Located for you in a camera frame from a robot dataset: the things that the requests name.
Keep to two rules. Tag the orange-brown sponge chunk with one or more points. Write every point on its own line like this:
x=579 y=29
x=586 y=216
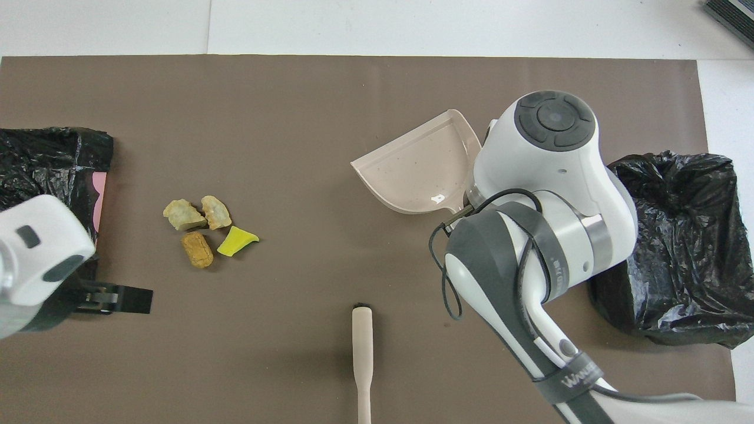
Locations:
x=197 y=250

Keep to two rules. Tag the brown paper table mat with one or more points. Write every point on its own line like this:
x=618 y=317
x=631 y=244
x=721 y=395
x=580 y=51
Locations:
x=294 y=118

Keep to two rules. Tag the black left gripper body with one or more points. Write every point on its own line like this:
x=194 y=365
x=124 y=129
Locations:
x=65 y=306

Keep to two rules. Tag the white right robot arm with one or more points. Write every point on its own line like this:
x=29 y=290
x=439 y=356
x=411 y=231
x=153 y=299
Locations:
x=554 y=176

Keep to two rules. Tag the beige plastic dustpan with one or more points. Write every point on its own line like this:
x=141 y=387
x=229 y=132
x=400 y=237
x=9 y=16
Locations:
x=412 y=171

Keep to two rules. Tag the black bag-lined pink bin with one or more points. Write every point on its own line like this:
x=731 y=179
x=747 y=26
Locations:
x=41 y=171

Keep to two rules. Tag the beige sponge chunk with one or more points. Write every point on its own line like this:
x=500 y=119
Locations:
x=184 y=215
x=216 y=213

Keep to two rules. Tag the beige brush with black bristles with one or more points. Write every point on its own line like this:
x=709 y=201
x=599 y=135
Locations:
x=362 y=341

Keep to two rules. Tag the dark ribbed panel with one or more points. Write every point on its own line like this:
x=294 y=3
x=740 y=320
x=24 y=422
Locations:
x=733 y=15

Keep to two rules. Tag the yellow sponge piece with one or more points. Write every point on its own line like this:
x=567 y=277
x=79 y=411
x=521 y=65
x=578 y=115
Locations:
x=235 y=241

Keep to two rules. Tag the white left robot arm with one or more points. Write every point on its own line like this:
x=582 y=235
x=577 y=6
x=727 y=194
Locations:
x=35 y=253

